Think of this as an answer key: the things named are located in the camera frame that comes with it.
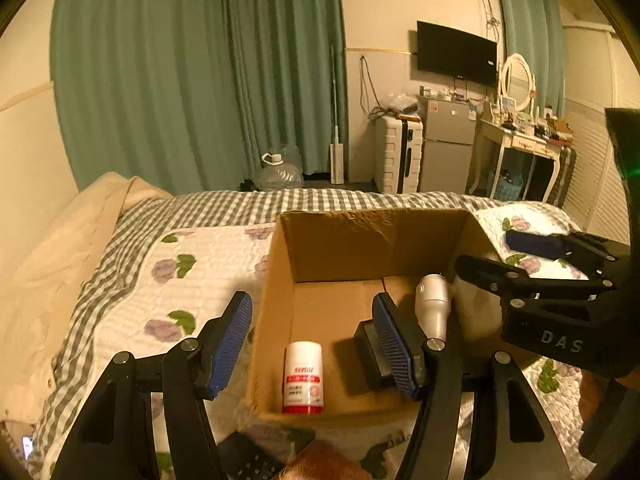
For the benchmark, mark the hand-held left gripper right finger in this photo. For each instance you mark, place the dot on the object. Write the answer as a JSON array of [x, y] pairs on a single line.
[[397, 345]]

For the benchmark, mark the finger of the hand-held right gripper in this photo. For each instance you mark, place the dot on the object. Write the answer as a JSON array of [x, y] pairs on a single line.
[[532, 243], [495, 275]]

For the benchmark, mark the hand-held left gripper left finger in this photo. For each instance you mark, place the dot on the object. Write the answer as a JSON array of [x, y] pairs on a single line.
[[232, 345]]

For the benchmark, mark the small black box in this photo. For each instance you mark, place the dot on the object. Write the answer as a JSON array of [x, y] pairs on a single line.
[[372, 355]]

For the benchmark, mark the brown cardboard box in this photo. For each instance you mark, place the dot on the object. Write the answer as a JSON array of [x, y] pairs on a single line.
[[325, 260]]

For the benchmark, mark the silver cone-shaped device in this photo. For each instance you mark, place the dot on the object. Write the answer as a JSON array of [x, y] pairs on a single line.
[[431, 305]]

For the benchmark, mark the blue plastic basket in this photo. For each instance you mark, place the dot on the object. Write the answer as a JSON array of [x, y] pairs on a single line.
[[507, 182]]

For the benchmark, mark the white bottle with red label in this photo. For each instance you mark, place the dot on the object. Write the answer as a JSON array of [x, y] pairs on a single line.
[[303, 380]]

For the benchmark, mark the white dressing table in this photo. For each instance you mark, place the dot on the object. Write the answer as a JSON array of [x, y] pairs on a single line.
[[520, 147]]

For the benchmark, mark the dark remote control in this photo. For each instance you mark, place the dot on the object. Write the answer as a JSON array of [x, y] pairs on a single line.
[[250, 457]]

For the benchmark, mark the silver small refrigerator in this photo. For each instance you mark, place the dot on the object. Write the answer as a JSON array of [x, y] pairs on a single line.
[[447, 145]]

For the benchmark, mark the brown leather item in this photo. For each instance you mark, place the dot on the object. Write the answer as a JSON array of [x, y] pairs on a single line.
[[325, 462]]

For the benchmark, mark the floral quilted bed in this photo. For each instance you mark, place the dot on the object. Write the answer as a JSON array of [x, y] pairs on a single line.
[[150, 220]]

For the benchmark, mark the white ribbed suitcase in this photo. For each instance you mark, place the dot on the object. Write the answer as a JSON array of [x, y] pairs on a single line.
[[397, 152]]

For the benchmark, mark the white oval mirror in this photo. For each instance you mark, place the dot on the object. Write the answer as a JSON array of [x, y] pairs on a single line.
[[517, 82]]

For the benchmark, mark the clear plastic water jug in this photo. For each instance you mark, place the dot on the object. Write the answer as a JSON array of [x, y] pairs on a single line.
[[279, 172]]

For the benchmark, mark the beige blanket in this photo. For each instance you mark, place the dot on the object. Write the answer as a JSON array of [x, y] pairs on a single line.
[[60, 270]]

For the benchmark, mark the clear plastic bag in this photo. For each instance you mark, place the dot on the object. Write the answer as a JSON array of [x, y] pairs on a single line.
[[399, 102]]

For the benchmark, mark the narrow green curtain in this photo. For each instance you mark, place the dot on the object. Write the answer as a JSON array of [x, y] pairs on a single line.
[[532, 25]]

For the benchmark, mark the smartphone with lit screen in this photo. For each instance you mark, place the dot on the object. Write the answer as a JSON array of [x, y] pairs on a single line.
[[28, 447]]

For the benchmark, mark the wide green curtain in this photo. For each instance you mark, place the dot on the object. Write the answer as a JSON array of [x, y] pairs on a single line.
[[175, 70]]

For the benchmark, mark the small photo frame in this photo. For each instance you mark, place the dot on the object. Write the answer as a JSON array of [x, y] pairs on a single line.
[[508, 107]]

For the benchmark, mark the black wall television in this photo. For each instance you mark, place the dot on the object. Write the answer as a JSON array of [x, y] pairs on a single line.
[[455, 52]]

